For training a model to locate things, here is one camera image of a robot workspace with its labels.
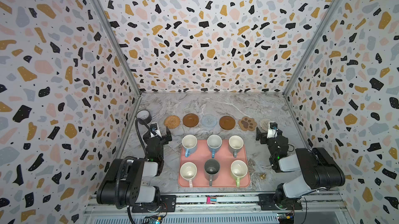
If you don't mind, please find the dark grey mug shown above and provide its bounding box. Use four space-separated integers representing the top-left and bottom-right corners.
204 159 220 187

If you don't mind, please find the white mug grey handle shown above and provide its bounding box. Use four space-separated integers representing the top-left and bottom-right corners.
228 135 244 158

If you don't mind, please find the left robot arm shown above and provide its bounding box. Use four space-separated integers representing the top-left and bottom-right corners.
96 129 172 212

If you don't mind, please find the beige patterned round coaster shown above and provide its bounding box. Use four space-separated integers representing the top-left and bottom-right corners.
259 118 272 132

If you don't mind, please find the brown wooden coaster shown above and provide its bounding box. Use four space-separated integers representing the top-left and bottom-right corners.
183 114 199 127
219 116 236 130

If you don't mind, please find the paw print wooden coaster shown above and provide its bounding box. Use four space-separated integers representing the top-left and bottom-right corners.
238 117 257 131

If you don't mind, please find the white mug green handle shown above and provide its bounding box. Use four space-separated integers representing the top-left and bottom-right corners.
230 160 248 188

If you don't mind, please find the light blue round coaster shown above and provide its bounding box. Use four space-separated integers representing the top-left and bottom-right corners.
202 115 217 129

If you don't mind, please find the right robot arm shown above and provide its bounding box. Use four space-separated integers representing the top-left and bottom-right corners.
256 122 346 210

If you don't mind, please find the aluminium front rail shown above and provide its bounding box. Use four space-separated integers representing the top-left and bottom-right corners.
82 191 347 224

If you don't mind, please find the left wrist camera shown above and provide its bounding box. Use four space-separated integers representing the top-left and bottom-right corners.
150 122 161 137

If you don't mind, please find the pink silicone tray mat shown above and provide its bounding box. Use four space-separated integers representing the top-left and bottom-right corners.
178 140 251 188

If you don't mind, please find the light blue mug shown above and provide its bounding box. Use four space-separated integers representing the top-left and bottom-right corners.
207 135 222 159

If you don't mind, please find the woven rattan coaster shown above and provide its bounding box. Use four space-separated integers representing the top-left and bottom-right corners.
164 115 180 129

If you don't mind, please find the white mug blue handle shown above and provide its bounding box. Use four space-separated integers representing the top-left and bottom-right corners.
182 135 197 158

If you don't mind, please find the black tape roll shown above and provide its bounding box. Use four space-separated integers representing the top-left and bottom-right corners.
136 109 152 125

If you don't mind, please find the white mug pink handle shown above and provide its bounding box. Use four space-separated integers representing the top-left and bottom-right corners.
180 162 197 188

